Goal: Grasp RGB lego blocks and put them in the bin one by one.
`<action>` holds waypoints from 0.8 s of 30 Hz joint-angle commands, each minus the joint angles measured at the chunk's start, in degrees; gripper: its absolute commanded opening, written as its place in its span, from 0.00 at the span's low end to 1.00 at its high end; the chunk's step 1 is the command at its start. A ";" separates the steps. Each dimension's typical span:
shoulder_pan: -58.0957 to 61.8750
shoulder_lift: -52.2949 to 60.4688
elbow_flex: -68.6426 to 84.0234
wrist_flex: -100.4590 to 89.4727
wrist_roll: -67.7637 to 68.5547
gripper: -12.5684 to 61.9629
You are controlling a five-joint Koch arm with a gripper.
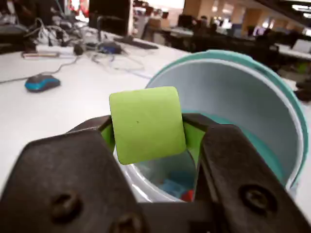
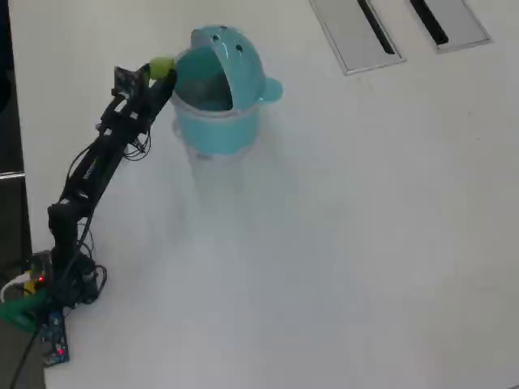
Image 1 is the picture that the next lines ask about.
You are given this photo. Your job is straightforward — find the dark office desk row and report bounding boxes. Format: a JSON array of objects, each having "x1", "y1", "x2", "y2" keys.
[{"x1": 143, "y1": 9, "x2": 311, "y2": 73}]

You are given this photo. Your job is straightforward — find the white power strip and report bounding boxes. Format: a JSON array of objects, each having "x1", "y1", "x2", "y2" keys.
[{"x1": 36, "y1": 45, "x2": 75, "y2": 54}]

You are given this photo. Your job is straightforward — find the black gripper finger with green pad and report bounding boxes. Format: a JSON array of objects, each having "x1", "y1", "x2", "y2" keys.
[
  {"x1": 0, "y1": 115, "x2": 146, "y2": 233},
  {"x1": 182, "y1": 113, "x2": 311, "y2": 233}
]

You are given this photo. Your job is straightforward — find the tangled grey cables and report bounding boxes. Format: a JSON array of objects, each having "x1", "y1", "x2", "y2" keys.
[{"x1": 31, "y1": 17, "x2": 151, "y2": 80}]

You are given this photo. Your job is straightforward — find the red lego block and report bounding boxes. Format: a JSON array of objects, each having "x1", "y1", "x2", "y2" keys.
[{"x1": 181, "y1": 189, "x2": 195, "y2": 202}]

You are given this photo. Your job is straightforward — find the blue lego block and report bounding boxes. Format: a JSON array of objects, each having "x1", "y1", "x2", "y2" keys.
[{"x1": 161, "y1": 171, "x2": 195, "y2": 195}]

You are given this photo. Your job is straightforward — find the teal whale trash bin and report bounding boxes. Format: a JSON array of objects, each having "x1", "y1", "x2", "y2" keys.
[{"x1": 119, "y1": 50, "x2": 309, "y2": 203}]

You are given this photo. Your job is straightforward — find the grey mouse cable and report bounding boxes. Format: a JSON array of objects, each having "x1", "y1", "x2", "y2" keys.
[{"x1": 0, "y1": 55, "x2": 81, "y2": 84}]

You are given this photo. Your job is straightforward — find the blue electronic device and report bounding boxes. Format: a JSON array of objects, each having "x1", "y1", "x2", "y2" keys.
[{"x1": 98, "y1": 41, "x2": 123, "y2": 54}]

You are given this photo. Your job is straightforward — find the green lego block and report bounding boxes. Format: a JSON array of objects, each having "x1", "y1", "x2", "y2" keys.
[{"x1": 108, "y1": 86, "x2": 187, "y2": 166}]

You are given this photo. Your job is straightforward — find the blue and black computer mouse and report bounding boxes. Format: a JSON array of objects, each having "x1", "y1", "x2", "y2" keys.
[{"x1": 24, "y1": 74, "x2": 61, "y2": 93}]

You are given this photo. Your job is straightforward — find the black computer monitor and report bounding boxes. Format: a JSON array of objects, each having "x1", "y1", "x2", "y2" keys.
[{"x1": 88, "y1": 0, "x2": 134, "y2": 37}]

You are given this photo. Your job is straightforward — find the black keyboard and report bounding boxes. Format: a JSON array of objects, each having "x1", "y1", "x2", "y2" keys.
[{"x1": 113, "y1": 36, "x2": 159, "y2": 50}]

